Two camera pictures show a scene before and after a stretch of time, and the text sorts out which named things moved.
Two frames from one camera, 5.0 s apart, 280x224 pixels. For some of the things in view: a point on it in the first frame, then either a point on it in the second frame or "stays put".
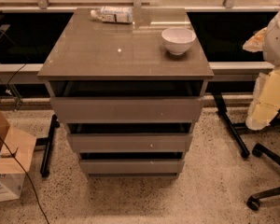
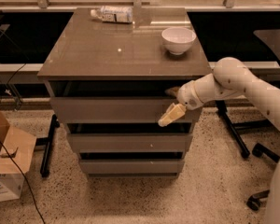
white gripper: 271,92 → 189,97
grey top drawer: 127,110 stays put
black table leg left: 49,142 stays put
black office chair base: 259,149 stays put
